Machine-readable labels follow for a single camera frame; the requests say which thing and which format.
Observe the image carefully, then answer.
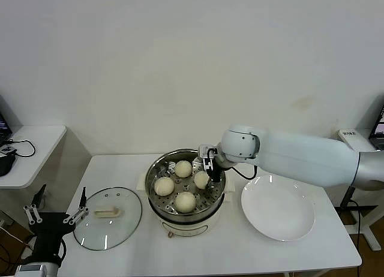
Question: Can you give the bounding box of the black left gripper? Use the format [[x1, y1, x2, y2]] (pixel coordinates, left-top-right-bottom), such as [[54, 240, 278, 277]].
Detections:
[[23, 184, 91, 262]]

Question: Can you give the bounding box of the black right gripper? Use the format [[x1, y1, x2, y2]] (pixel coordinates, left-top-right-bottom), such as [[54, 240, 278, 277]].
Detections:
[[206, 162, 224, 191]]

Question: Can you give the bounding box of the white steamed baozi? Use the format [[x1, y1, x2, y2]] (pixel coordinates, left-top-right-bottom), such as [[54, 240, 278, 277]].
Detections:
[[154, 177, 175, 197], [175, 191, 197, 214], [193, 171, 212, 190], [174, 159, 193, 178]]

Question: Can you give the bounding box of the glass lid with cream handle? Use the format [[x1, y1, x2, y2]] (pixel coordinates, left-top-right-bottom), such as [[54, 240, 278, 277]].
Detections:
[[72, 186, 142, 251]]

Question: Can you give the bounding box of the steel steamer pot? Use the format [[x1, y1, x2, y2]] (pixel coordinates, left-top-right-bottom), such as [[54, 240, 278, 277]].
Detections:
[[136, 172, 235, 239]]

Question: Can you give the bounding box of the stainless steel steamer basket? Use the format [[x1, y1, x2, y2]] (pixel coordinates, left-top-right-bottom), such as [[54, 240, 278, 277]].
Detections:
[[145, 149, 226, 224]]

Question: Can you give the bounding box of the white side table with mouse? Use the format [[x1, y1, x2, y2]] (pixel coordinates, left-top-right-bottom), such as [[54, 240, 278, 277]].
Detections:
[[0, 125, 67, 260]]

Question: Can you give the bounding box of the black computer mouse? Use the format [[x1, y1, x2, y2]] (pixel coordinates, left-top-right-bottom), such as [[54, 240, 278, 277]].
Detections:
[[0, 153, 16, 177]]

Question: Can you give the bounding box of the white round plate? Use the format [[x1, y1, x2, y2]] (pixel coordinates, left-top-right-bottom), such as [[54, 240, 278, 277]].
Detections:
[[240, 174, 316, 242]]

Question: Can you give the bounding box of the laptop with dark screen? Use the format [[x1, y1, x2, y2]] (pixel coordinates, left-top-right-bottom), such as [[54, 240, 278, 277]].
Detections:
[[0, 95, 13, 146]]

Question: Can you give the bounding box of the white side table with label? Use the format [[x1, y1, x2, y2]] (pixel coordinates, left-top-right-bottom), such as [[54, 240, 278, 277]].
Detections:
[[337, 128, 384, 254]]

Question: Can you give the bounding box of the laptop with pink screen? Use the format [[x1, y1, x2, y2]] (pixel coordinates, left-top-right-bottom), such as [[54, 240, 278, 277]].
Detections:
[[368, 104, 384, 151]]

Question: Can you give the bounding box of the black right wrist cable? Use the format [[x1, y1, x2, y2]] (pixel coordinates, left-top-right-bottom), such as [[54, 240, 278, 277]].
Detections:
[[229, 165, 259, 180]]

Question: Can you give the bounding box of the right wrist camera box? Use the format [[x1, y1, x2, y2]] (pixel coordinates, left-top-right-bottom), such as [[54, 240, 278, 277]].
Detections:
[[197, 143, 219, 171]]

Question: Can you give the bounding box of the thin black looped cable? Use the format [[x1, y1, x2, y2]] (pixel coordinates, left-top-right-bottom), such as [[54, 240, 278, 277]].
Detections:
[[5, 140, 36, 158]]

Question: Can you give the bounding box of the black cable with adapter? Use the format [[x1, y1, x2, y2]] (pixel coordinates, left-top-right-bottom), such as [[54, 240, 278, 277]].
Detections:
[[338, 185, 376, 260]]

